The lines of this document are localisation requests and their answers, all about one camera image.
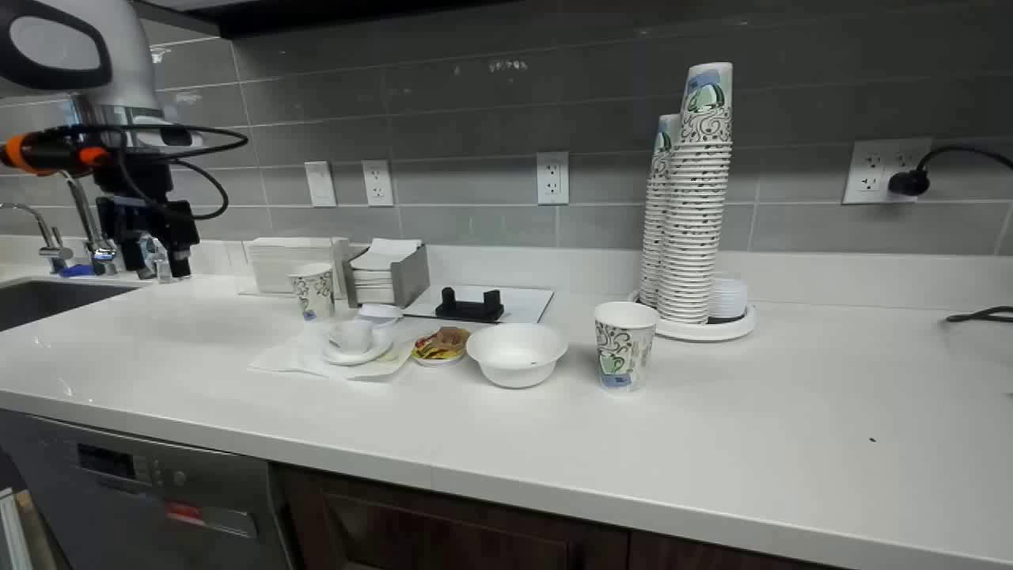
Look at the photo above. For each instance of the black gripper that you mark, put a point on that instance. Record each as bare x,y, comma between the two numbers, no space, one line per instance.
144,208

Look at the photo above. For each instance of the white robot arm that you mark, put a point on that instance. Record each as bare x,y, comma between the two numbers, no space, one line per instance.
64,98

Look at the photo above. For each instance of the small white plate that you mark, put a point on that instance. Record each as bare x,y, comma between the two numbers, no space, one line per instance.
440,360

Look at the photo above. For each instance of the round white tray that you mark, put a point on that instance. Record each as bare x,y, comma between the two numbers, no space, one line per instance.
701,331

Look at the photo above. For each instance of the small white bottle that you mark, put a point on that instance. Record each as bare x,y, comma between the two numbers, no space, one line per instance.
155,262

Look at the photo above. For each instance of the small chrome faucet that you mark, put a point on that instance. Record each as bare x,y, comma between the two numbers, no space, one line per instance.
50,242

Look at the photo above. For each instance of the steel sink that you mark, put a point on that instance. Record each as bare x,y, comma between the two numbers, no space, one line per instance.
42,300

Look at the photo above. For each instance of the patterned paper cup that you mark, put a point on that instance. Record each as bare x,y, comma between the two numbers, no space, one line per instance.
315,293
624,344

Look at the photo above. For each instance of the white espresso cup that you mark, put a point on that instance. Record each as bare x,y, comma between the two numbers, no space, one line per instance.
353,337

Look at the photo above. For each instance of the white saucer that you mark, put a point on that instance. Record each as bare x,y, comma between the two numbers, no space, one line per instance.
360,357

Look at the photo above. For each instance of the stainless dishwasher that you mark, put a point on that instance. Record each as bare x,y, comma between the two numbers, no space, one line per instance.
136,496

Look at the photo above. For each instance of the black holder block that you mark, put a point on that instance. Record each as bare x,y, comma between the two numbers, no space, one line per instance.
469,308

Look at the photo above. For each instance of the white bowl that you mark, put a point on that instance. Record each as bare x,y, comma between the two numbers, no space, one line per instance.
518,354

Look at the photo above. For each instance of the dark wooden cabinet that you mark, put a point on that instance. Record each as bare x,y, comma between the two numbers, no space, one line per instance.
446,527

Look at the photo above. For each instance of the tall stack of paper cups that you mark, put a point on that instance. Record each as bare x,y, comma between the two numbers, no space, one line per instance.
697,201

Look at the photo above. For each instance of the small white cup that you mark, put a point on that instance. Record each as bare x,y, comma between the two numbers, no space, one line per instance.
730,300

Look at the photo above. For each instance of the white light switch plate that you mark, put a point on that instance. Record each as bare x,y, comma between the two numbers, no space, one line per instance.
322,186
377,182

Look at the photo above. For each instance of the white double wall outlet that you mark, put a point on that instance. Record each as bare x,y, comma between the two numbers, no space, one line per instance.
868,172

